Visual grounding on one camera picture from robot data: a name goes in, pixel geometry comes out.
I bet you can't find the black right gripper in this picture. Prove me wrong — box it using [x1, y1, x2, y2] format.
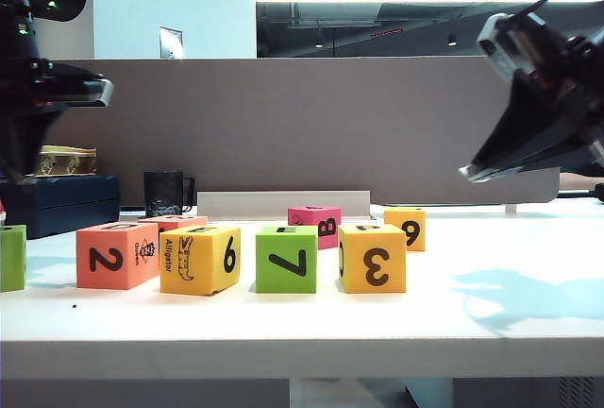
[458, 15, 604, 184]

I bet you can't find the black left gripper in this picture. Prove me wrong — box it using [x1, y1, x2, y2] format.
[0, 59, 108, 186]

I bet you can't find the orange block 2 Queen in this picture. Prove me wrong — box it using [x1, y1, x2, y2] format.
[75, 222, 160, 291]

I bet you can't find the orange block X F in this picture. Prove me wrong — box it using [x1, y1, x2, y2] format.
[137, 214, 210, 234]

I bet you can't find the yellow block 3 and T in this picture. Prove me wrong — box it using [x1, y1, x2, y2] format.
[338, 224, 408, 295]

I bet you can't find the yellow block 6 Alligator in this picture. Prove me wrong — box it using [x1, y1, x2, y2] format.
[159, 225, 242, 296]

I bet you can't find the green block 7 Nest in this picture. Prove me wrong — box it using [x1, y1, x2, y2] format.
[255, 226, 318, 295]

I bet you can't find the gold patterned box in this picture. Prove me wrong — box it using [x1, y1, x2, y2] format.
[36, 144, 99, 177]

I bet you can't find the person in dark green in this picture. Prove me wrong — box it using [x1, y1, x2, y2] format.
[560, 164, 604, 192]

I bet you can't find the dark blue box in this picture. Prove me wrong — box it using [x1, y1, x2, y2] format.
[0, 174, 121, 241]

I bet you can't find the green foam block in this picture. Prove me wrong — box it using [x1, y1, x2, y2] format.
[0, 225, 27, 293]

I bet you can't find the yellow block with 9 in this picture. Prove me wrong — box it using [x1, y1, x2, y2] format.
[383, 207, 427, 253]

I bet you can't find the black mug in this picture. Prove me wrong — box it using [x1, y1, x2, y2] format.
[143, 171, 196, 219]

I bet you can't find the red LED sign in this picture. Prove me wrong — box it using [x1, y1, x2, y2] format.
[370, 26, 406, 40]

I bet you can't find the pink block with B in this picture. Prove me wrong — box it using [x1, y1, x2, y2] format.
[287, 205, 343, 251]

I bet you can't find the brown desk partition panel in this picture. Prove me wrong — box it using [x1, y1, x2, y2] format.
[8, 55, 562, 207]

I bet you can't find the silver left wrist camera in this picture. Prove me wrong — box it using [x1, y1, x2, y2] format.
[65, 76, 116, 109]

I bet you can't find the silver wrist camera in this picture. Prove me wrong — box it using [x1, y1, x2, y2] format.
[476, 11, 548, 84]
[65, 76, 116, 109]

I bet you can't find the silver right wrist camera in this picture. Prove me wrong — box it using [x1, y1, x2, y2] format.
[476, 11, 548, 84]

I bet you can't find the silver wall plate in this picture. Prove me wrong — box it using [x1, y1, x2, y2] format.
[158, 26, 184, 61]

